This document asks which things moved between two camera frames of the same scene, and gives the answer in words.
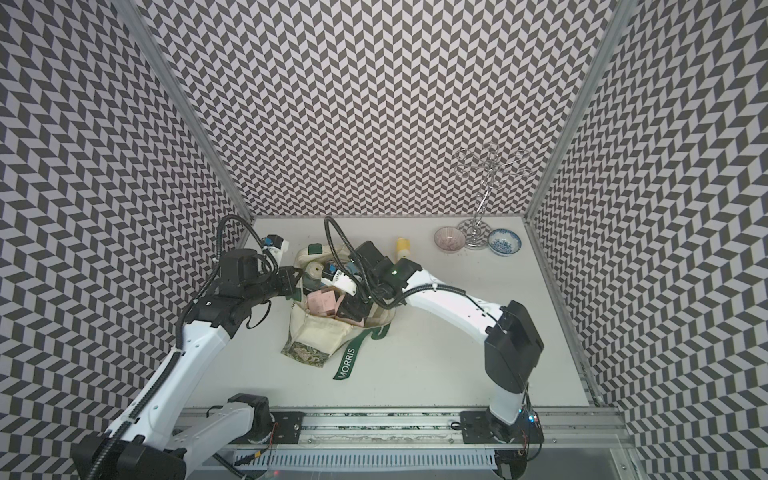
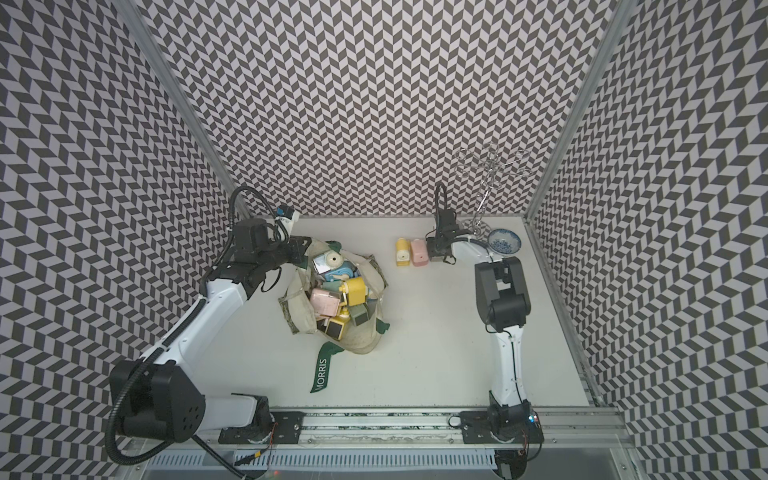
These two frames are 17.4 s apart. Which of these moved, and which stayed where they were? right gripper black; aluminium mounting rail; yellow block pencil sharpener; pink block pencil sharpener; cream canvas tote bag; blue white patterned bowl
Moved: right gripper black; cream canvas tote bag
Stayed: yellow block pencil sharpener; pink block pencil sharpener; aluminium mounting rail; blue white patterned bowl
